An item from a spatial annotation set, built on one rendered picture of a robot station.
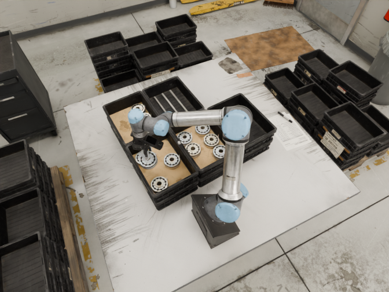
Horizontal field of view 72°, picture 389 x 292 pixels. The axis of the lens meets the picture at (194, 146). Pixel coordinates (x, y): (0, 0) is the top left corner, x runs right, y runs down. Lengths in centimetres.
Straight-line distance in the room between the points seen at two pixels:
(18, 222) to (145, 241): 107
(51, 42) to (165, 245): 358
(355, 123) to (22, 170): 276
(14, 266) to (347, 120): 272
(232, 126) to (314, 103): 184
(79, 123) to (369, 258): 254
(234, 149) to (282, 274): 145
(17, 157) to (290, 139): 213
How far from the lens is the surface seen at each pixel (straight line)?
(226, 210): 129
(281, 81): 318
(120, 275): 166
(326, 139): 262
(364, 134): 267
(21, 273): 212
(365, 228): 281
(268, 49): 406
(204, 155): 174
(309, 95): 295
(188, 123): 134
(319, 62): 339
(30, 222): 235
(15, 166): 252
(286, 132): 212
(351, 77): 314
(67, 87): 372
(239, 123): 112
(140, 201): 176
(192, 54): 323
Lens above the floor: 229
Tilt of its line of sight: 55 degrees down
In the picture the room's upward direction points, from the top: straight up
